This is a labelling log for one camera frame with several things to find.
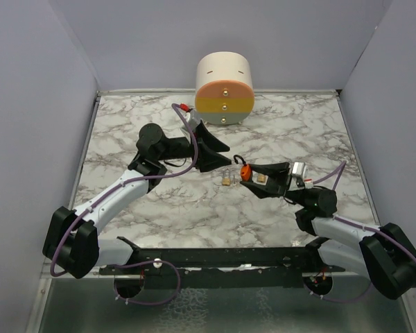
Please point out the round three-drawer storage box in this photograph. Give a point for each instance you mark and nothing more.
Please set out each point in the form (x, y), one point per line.
(224, 91)

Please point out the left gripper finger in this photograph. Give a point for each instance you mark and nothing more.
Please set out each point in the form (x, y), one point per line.
(209, 160)
(210, 140)

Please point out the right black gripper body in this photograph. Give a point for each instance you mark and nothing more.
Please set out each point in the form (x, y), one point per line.
(284, 180)

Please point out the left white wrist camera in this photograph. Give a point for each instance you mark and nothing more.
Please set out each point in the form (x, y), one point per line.
(193, 119)

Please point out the small silver keys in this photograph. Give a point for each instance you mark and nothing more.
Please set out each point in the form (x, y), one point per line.
(234, 180)

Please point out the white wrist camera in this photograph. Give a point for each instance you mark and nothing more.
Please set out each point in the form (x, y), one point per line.
(193, 119)
(298, 177)

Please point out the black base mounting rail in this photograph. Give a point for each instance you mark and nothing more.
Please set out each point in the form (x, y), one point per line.
(221, 268)

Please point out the brass long-shackle padlock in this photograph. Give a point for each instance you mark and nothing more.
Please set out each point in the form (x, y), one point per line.
(261, 178)
(226, 178)

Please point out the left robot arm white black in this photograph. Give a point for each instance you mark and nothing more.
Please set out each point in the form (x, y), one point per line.
(72, 242)

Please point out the orange black padlock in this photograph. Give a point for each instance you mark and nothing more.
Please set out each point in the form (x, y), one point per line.
(246, 170)

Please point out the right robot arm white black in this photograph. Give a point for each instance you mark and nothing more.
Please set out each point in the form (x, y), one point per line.
(382, 254)

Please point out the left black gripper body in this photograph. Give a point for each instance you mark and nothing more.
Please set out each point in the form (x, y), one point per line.
(179, 148)

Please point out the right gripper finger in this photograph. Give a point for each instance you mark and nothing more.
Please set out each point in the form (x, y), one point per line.
(269, 190)
(271, 170)

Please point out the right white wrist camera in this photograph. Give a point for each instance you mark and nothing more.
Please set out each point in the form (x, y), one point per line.
(298, 177)

